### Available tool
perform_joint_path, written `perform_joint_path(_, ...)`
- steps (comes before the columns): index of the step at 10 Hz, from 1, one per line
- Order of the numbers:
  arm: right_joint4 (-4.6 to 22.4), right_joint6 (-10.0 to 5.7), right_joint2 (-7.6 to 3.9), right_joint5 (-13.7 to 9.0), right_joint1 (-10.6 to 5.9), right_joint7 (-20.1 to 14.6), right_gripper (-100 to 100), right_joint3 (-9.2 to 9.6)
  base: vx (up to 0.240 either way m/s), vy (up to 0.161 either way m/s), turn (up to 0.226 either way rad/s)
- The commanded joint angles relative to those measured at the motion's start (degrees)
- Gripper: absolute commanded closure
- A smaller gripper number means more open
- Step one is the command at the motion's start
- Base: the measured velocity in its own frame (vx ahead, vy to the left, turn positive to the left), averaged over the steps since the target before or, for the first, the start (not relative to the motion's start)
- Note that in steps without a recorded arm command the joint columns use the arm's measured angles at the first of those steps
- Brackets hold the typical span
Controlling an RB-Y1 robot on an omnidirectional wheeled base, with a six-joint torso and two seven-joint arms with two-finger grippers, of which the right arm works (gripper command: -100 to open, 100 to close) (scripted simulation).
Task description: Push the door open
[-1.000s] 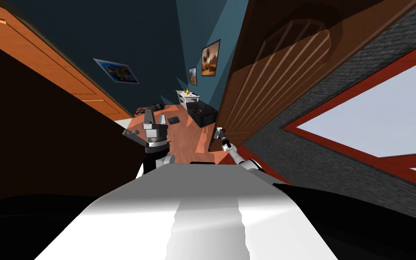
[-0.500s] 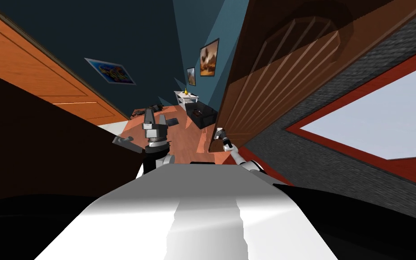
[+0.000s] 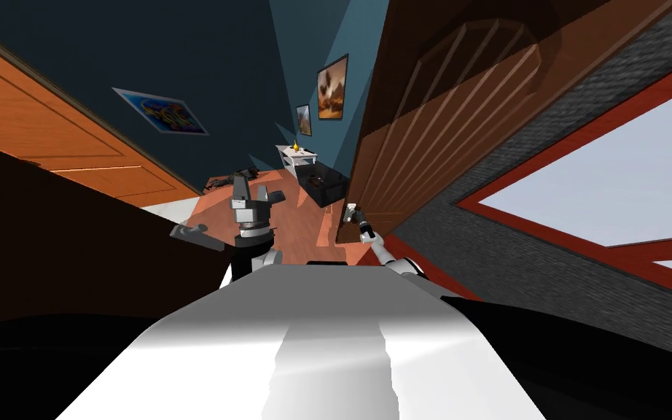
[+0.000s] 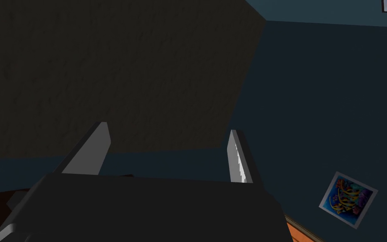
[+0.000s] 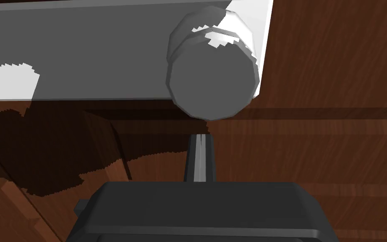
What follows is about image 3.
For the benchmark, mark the brown slatted wooden door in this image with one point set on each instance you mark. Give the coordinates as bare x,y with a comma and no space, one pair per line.
447,122

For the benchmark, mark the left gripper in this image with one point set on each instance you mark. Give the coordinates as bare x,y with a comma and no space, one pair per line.
249,211

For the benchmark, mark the orange wooden door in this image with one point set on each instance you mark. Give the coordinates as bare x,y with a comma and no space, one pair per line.
38,128

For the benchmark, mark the large orange picture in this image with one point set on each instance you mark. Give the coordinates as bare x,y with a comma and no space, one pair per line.
332,87

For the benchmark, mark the small orange picture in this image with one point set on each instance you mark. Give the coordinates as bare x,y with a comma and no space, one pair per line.
304,120

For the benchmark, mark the red framed window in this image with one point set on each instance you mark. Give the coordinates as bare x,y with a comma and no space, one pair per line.
616,181

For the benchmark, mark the black low cabinet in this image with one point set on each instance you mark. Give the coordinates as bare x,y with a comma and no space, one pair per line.
327,184

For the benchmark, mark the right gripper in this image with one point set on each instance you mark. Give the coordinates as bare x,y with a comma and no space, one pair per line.
356,218

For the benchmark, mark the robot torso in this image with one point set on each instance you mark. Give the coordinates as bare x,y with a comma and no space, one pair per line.
324,350

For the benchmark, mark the white side table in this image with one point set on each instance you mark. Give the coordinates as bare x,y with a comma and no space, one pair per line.
298,156

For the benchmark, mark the blue picture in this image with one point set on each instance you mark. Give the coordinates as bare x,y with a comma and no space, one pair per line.
161,111

